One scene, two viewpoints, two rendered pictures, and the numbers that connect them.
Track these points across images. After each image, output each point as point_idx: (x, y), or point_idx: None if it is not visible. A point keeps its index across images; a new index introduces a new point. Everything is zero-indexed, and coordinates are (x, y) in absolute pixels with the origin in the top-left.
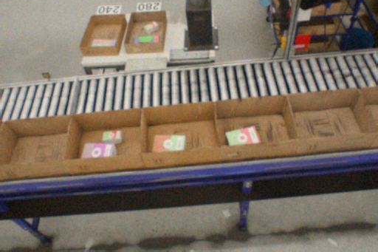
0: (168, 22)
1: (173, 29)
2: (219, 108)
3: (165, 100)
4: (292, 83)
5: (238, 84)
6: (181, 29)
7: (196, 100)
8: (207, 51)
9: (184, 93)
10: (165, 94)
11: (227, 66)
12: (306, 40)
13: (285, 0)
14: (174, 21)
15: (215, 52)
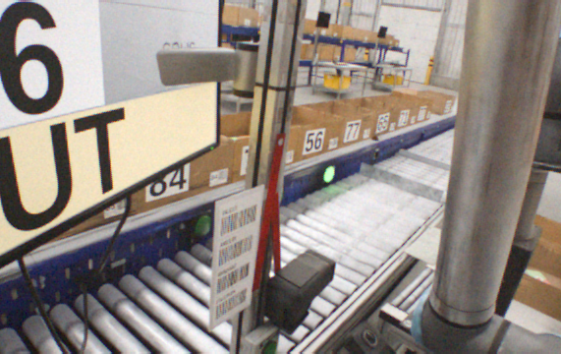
0: (557, 323)
1: (526, 315)
2: (227, 158)
3: (334, 221)
4: (163, 337)
5: None
6: (516, 324)
7: (301, 235)
8: (409, 311)
9: (327, 237)
10: (347, 226)
11: (335, 307)
12: None
13: (368, 327)
14: None
15: (396, 319)
